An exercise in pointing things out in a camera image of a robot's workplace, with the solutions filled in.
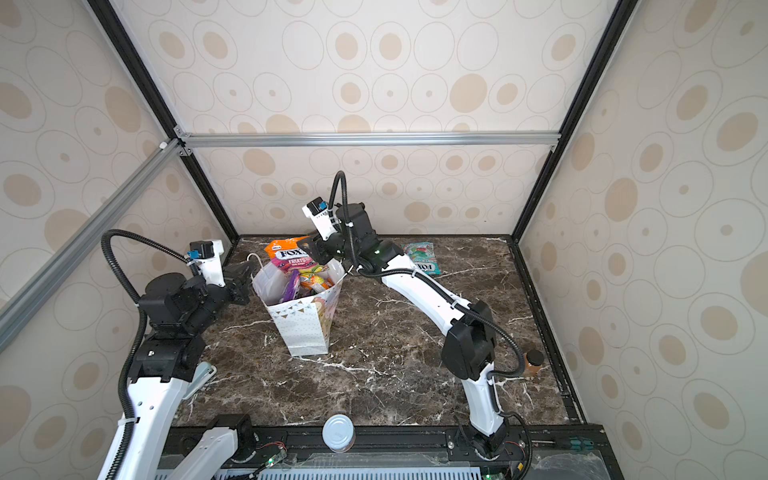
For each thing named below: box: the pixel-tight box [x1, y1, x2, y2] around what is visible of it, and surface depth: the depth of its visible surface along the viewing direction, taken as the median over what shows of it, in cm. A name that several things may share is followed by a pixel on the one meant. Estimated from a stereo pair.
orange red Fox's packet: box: [264, 236, 318, 273], surface depth 78 cm
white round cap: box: [322, 414, 355, 453], surface depth 73 cm
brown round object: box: [523, 349, 545, 377], surface depth 80 cm
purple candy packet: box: [282, 269, 300, 302], surface depth 80 cm
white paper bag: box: [247, 253, 346, 356], surface depth 79 cm
